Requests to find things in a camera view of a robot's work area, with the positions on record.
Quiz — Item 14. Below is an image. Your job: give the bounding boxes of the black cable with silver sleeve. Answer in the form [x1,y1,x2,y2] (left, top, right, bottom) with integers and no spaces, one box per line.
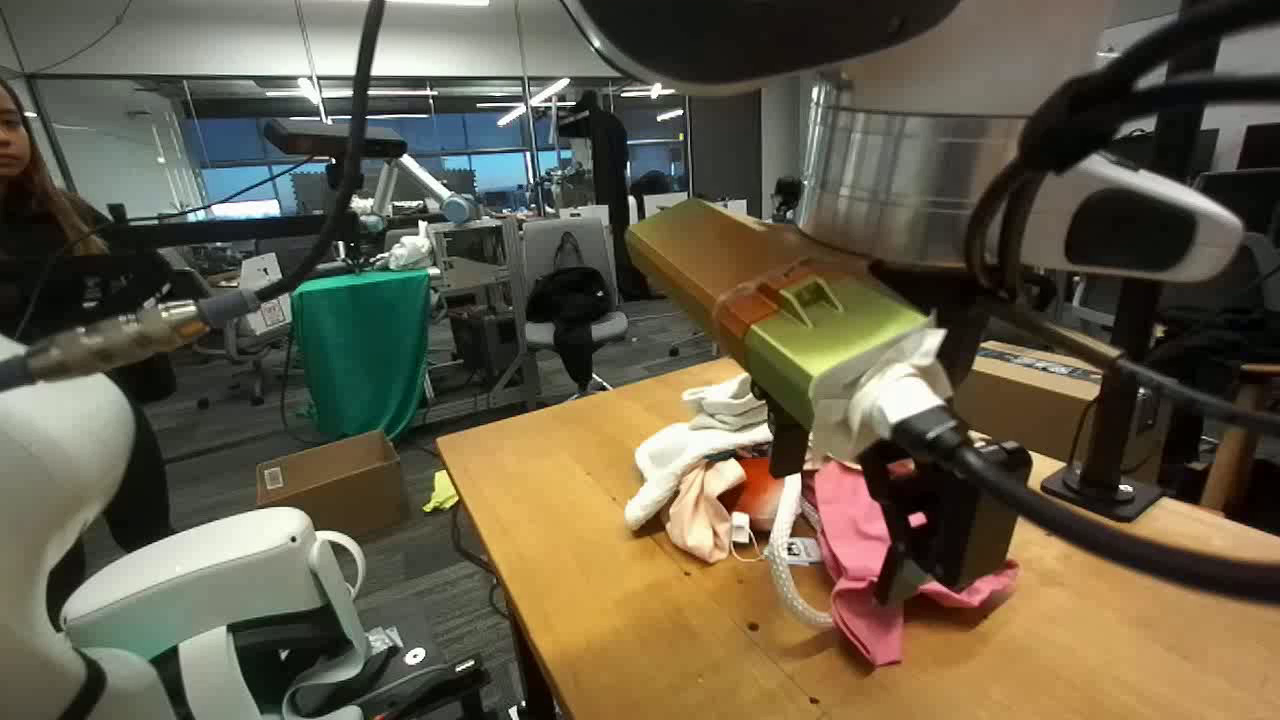
[0,0,393,395]

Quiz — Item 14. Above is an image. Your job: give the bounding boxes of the white towel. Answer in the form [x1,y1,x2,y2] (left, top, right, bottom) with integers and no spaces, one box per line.
[621,372,775,534]

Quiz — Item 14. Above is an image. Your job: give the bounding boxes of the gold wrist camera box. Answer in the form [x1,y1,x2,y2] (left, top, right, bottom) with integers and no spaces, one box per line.
[621,194,944,432]

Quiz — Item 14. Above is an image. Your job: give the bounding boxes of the black pole stand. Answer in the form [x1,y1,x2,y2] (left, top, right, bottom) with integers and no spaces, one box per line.
[1036,0,1211,524]

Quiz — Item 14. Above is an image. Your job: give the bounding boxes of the grey office chair with logo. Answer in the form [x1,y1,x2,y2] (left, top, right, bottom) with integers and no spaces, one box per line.
[517,212,632,395]

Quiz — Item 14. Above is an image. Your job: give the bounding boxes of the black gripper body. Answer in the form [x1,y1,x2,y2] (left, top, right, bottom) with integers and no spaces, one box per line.
[871,439,1040,590]

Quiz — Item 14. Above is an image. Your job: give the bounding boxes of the red plush toy green leaves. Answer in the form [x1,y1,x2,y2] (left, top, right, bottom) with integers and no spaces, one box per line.
[733,453,825,565]

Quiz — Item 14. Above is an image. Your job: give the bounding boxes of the green cloth cover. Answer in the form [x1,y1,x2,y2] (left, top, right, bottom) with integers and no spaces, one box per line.
[289,265,434,443]

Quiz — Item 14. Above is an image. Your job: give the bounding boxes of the pink shirt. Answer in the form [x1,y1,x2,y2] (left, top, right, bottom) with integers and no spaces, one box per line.
[802,457,1025,672]

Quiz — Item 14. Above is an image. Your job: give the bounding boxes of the cardboard box with white sticker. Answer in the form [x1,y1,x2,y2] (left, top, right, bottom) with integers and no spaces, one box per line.
[252,427,416,542]

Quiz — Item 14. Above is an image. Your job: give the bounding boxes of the black jacket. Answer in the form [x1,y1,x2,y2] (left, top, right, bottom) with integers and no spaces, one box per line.
[525,265,615,390]

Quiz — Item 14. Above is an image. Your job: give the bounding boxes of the white sign sheet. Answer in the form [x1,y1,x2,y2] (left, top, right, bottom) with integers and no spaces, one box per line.
[237,248,296,338]

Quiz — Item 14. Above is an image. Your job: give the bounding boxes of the round wooden stool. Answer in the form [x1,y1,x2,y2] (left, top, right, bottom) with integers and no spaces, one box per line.
[1196,354,1280,514]

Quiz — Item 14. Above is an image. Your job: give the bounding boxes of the cardboard box with black tape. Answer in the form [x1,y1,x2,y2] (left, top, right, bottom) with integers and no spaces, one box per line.
[952,337,1134,465]

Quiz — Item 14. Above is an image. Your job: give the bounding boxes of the small yellow-green object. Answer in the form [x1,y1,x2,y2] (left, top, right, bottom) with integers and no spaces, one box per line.
[421,468,465,519]

